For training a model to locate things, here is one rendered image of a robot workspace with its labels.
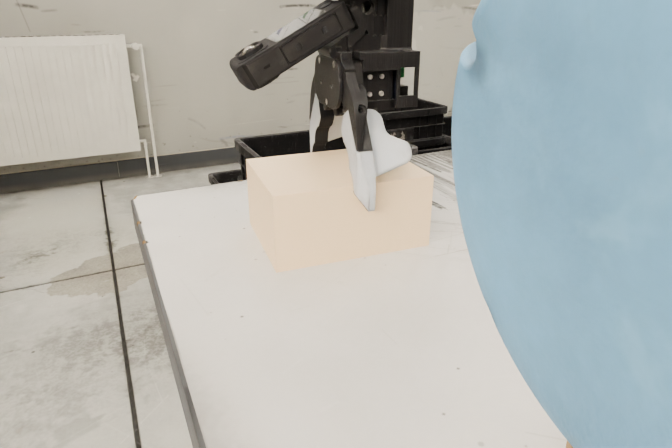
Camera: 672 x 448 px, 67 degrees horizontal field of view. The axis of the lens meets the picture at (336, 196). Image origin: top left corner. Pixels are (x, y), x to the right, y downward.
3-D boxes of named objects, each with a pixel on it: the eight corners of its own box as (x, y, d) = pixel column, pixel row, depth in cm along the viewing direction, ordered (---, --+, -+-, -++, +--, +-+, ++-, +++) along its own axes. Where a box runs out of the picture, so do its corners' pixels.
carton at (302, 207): (276, 272, 46) (272, 196, 44) (249, 223, 57) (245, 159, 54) (428, 245, 52) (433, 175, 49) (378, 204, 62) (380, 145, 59)
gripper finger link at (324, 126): (356, 163, 60) (377, 108, 53) (309, 168, 58) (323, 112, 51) (348, 143, 62) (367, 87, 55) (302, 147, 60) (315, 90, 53)
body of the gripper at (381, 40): (418, 114, 48) (426, -22, 44) (334, 121, 46) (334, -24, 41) (384, 101, 55) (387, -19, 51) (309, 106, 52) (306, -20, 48)
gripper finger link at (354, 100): (379, 144, 43) (357, 52, 45) (362, 146, 43) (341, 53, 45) (361, 162, 48) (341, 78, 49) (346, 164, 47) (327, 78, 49)
